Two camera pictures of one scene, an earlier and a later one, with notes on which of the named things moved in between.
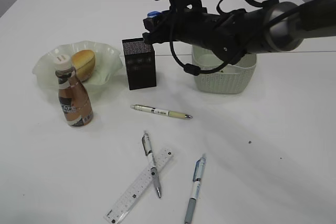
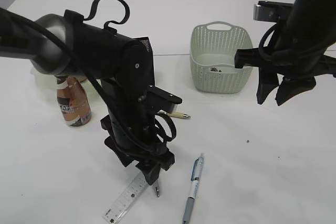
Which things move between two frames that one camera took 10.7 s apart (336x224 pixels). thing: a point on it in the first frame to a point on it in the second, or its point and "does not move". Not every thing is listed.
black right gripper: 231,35 to 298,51
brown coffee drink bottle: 73,97 does not move
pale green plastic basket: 231,79 does not move
